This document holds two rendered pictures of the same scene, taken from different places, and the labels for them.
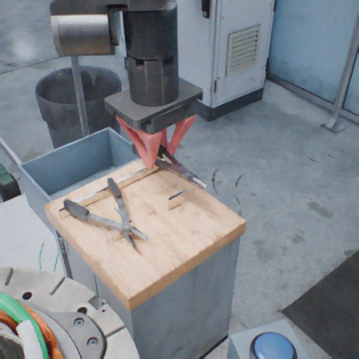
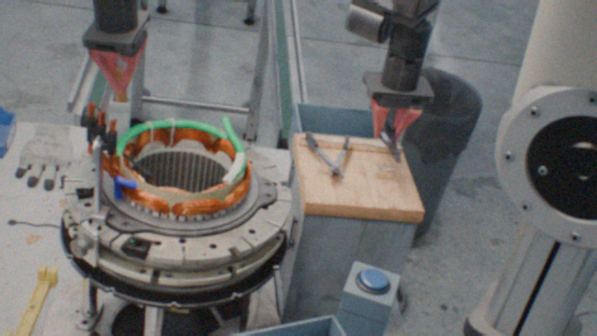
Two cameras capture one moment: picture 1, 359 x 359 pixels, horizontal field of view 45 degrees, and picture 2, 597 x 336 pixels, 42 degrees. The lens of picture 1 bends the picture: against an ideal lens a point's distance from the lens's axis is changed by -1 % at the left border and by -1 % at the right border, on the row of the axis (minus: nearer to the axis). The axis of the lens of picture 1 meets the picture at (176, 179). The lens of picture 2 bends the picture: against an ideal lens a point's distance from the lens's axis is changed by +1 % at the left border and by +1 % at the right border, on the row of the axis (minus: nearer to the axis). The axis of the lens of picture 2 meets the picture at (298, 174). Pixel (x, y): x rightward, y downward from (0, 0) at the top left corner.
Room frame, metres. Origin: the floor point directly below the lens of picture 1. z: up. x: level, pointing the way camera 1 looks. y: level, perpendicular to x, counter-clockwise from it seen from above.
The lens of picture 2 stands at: (-0.56, -0.38, 1.75)
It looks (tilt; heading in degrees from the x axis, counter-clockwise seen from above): 34 degrees down; 28
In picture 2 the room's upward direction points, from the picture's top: 11 degrees clockwise
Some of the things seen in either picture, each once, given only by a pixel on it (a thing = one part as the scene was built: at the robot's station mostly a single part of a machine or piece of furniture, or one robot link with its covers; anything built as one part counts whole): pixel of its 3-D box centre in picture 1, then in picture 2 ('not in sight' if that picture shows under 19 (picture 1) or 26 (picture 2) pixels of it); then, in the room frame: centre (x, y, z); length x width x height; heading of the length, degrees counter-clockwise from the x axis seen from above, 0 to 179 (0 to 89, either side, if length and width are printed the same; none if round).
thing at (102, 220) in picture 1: (107, 223); (325, 158); (0.38, 0.08, 1.09); 0.06 x 0.01 x 0.01; 65
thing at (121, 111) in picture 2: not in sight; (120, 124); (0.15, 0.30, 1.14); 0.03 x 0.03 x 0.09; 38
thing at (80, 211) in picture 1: (76, 209); (312, 141); (0.41, 0.13, 1.09); 0.04 x 0.01 x 0.02; 55
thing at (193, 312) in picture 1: (147, 284); (337, 242); (0.42, 0.05, 0.91); 0.19 x 0.19 x 0.26; 40
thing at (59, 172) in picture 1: (94, 225); (327, 185); (0.54, 0.14, 0.92); 0.17 x 0.11 x 0.28; 130
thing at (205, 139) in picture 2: not in sight; (191, 139); (0.21, 0.22, 1.12); 0.06 x 0.02 x 0.04; 128
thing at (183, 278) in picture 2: not in sight; (195, 274); (0.06, 0.07, 1.05); 0.09 x 0.04 x 0.01; 128
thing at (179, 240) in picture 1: (143, 219); (354, 175); (0.42, 0.05, 1.05); 0.20 x 0.19 x 0.02; 40
